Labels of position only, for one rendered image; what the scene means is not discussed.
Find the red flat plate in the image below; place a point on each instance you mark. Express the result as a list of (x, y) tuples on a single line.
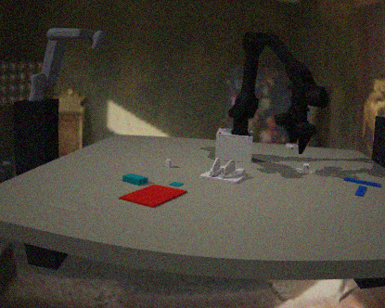
[(153, 196)]

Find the teal rectangular block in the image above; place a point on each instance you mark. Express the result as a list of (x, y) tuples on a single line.
[(134, 179)]

